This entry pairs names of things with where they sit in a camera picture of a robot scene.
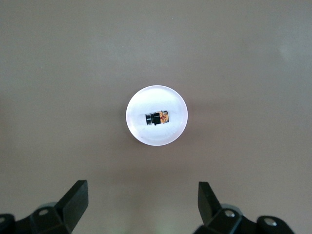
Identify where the orange push-button switch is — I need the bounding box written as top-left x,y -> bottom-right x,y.
144,110 -> 170,127

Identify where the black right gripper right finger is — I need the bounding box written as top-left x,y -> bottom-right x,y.
195,181 -> 293,234

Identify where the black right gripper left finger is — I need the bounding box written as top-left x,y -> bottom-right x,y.
0,179 -> 89,234

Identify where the pink round plate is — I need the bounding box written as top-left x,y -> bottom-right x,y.
125,84 -> 189,147

